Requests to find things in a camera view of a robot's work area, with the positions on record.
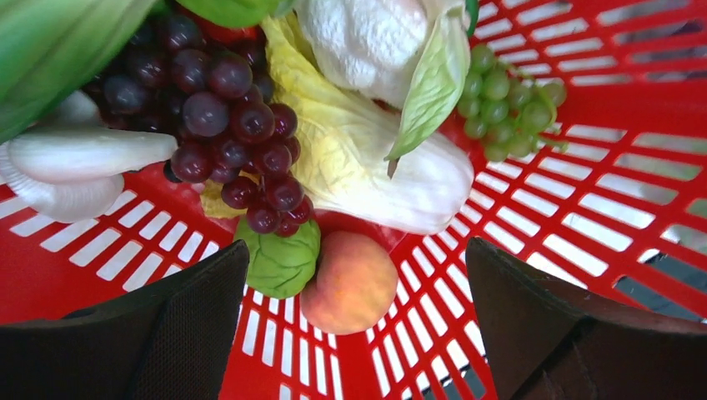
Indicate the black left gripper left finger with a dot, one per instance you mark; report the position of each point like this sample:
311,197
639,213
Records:
168,340

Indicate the white garlic bulb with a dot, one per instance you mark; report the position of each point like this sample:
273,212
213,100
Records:
69,167

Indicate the small green cabbage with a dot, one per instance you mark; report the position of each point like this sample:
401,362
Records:
280,267

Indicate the red plastic basket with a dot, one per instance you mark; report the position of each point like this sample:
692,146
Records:
631,184

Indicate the white cauliflower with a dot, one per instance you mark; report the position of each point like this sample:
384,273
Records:
412,55

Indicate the pale napa cabbage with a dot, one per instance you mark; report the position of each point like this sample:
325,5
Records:
344,139

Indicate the peach fruit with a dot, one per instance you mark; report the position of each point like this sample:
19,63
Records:
354,286

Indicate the purple grape bunch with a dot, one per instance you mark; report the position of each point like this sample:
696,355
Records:
209,87

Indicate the green white bok choy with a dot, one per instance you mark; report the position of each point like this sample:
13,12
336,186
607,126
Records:
49,49

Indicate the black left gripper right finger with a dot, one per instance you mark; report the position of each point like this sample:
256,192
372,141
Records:
546,338

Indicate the green grape bunch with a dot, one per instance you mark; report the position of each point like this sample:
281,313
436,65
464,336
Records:
506,110

